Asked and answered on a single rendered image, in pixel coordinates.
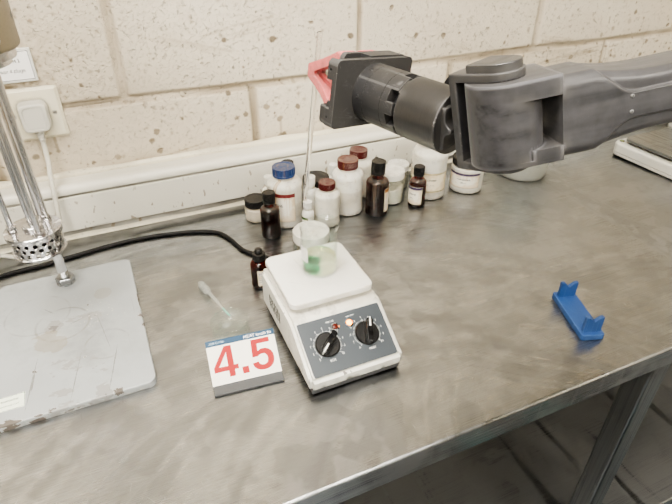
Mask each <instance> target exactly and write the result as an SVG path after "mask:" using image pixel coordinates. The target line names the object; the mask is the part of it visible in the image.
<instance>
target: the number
mask: <svg viewBox="0 0 672 504"><path fill-rule="evenodd" d="M208 350H209V356H210V361H211V367H212V372H213V378H214V382H217V381H221V380H225V379H230V378H234V377H238V376H242V375H247V374H251V373H255V372H259V371H264V370H268V369H272V368H277V367H279V364H278V360H277V355H276V350H275V345H274V341H273V336H272V334H269V335H265V336H260V337H256V338H251V339H246V340H242V341H237V342H233V343H228V344H223V345H219V346H214V347H210V348H208Z"/></svg>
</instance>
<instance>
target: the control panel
mask: <svg viewBox="0 0 672 504"><path fill-rule="evenodd" d="M369 316H371V318H372V319H373V323H374V324H375V325H376V326H377V327H378V329H379V338H378V339H377V341H376V342H375V343H373V344H370V345H366V344H363V343H361V342H360V341H359V340H358V339H357V337H356V335H355V329H356V326H357V325H358V324H359V323H360V322H362V321H365V320H366V319H367V318H368V317H369ZM349 319H350V320H351V321H352V324H351V325H347V323H346V321H347V320H349ZM333 324H337V325H338V329H333V328H332V325H333ZM297 330H298V333H299V336H300V338H301V341H302V344H303V347H304V350H305V353H306V356H307V358H308V361H309V364H310V367H311V370H312V373H313V376H314V378H315V379H318V378H321V377H324V376H327V375H330V374H333V373H336V372H339V371H342V370H345V369H348V368H351V367H354V366H357V365H361V364H364V363H367V362H370V361H373V360H376V359H379V358H382V357H385V356H388V355H391V354H394V353H396V352H398V351H397V348H396V346H395V344H394V341H393V339H392V336H391V334H390V332H389V329H388V327H387V324H386V322H385V320H384V317H383V315H382V313H381V310H380V308H379V305H378V303H373V304H369V305H366V306H362V307H359V308H355V309H352V310H348V311H345V312H341V313H338V314H334V315H331V316H327V317H324V318H321V319H317V320H314V321H310V322H307V323H303V324H300V325H297ZM332 330H336V331H337V333H338V334H337V337H338V339H339V341H340V349H339V351H338V353H337V354H336V355H334V356H332V357H324V356H322V355H320V354H319V353H318V352H317V350H316V347H315V342H316V339H317V337H318V336H319V335H320V334H322V333H325V332H329V333H330V332H331V331H332Z"/></svg>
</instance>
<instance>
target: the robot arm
mask: <svg viewBox="0 0 672 504"><path fill-rule="evenodd" d="M411 67H412V58H411V57H409V56H405V55H403V54H400V53H396V52H393V51H390V50H385V51H375V50H360V51H338V52H336V53H334V54H331V55H329V56H327V57H325V58H322V59H319V60H316V61H314V62H311V63H309V64H308V77H309V79H310V80H311V82H312V83H313V85H314V86H315V87H316V89H317V90H318V92H319V93H320V95H321V98H322V100H323V102H324V103H322V104H321V105H320V114H319V120H320V122H322V123H324V125H326V126H328V127H330V128H332V129H340V128H347V127H353V126H360V125H367V124H373V125H376V126H378V127H380V128H383V129H385V130H387V131H390V132H392V133H394V134H397V135H399V136H401V137H404V138H406V139H408V140H411V141H413V142H415V143H418V144H420V145H422V146H425V147H427V148H429V149H432V150H434V151H436V152H439V153H441V154H449V153H451V152H453V151H455V150H456V157H457V167H458V168H461V169H467V170H474V171H480V172H486V173H492V174H512V173H517V172H520V171H523V170H525V169H527V168H528V167H532V166H537V165H542V164H547V163H551V162H556V161H561V160H564V155H569V154H574V153H578V152H583V151H588V150H592V149H595V148H597V147H598V146H599V145H601V144H603V143H605V142H607V141H610V140H612V139H615V138H617V137H620V136H623V135H626V134H628V133H631V132H635V131H638V130H641V129H645V128H649V127H653V126H657V125H662V124H667V123H671V122H672V50H669V51H665V52H660V53H655V54H651V55H646V56H642V57H637V58H632V59H627V60H621V61H614V62H605V63H575V62H564V63H559V64H555V65H550V66H545V67H544V66H541V65H538V64H535V63H531V64H527V65H525V64H524V63H523V56H521V55H495V56H489V57H486V58H484V59H481V60H479V61H476V62H474V63H471V64H468V65H466V68H463V69H461V70H458V71H456V72H453V73H451V74H448V76H449V77H448V78H447V79H446V80H445V82H444V83H442V82H439V81H436V80H433V79H429V78H426V77H423V76H420V75H417V74H414V73H411ZM326 70H328V75H326V73H325V72H326ZM318 71H319V75H318Z"/></svg>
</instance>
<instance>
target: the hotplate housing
mask: <svg viewBox="0 0 672 504"><path fill-rule="evenodd" d="M261 275H262V285H263V296H264V301H265V303H266V305H267V307H268V309H269V311H270V313H271V315H272V317H273V318H274V320H275V322H276V324H277V326H278V328H279V330H280V332H281V334H282V336H283V338H284V340H285V342H286V344H287V346H288V348H289V350H290V352H291V354H292V356H293V357H294V359H295V361H296V363H297V365H298V367H299V369H300V371H301V373H302V375H303V377H304V379H305V381H306V383H307V385H308V387H309V389H310V390H311V392H312V394H316V393H319V392H322V391H325V390H328V389H331V388H334V387H337V386H340V385H343V384H345V383H348V382H351V381H354V380H357V379H360V378H363V377H366V376H369V375H372V374H375V373H378V372H381V371H384V370H387V369H390V368H393V367H396V366H399V362H400V359H401V355H402V352H401V349H400V347H399V345H398V342H397V340H396V338H395V335H394V333H393V330H392V328H391V326H390V323H389V321H388V319H387V316H386V314H385V311H384V309H383V307H382V304H381V302H380V300H379V298H378V296H377V295H376V294H375V293H374V291H373V290H372V289H370V290H369V291H366V292H363V293H359V294H355V295H352V296H348V297H344V298H341V299H337V300H334V301H330V302H326V303H323V304H319V305H316V306H312V307H308V308H305V309H301V310H292V309H290V308H289V306H288V305H287V303H286V301H285V299H284V298H283V296H282V294H281V292H280V290H279V289H278V287H277V285H276V283H275V282H274V280H273V278H272V276H271V275H270V273H269V271H268V269H267V268H265V269H264V270H263V272H261ZM373 303H378V305H379V308H380V310H381V313H382V315H383V317H384V320H385V322H386V324H387V327H388V329H389V332H390V334H391V336H392V339H393V341H394V344H395V346H396V348H397V351H398V352H396V353H394V354H391V355H388V356H385V357H382V358H379V359H376V360H373V361H370V362H367V363H364V364H361V365H357V366H354V367H351V368H348V369H345V370H342V371H339V372H336V373H333V374H330V375H327V376H324V377H321V378H318V379H315V378H314V376H313V373H312V370H311V367H310V364H309V361H308V358H307V356H306V353H305V350H304V347H303V344H302V341H301V338H300V336H299V333H298V330H297V325H300V324H303V323H307V322H310V321H314V320H317V319H321V318H324V317H327V316H331V315H334V314H338V313H341V312H345V311H348V310H352V309H355V308H359V307H362V306H366V305H369V304H373Z"/></svg>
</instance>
